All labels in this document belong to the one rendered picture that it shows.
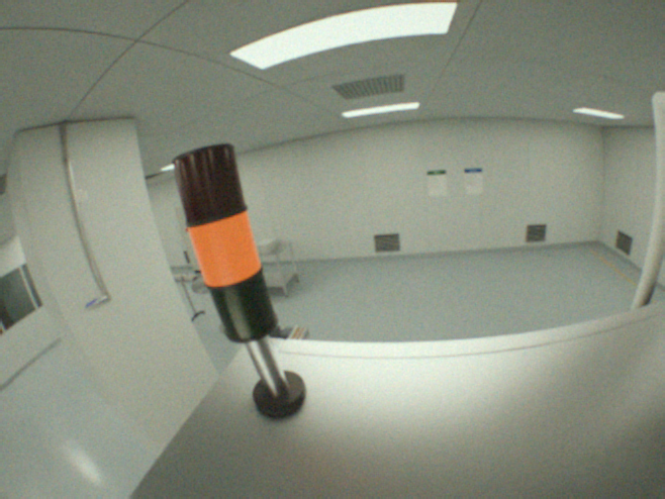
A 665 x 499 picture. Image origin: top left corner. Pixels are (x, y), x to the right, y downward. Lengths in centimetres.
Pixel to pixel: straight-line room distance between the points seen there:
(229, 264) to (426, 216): 551
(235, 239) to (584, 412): 35
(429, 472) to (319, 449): 10
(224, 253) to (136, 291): 160
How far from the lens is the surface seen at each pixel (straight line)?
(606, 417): 32
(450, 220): 574
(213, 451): 29
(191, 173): 18
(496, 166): 585
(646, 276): 106
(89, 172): 171
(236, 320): 21
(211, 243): 19
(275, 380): 27
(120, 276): 172
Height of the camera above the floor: 232
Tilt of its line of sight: 19 degrees down
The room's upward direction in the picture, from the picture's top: 10 degrees counter-clockwise
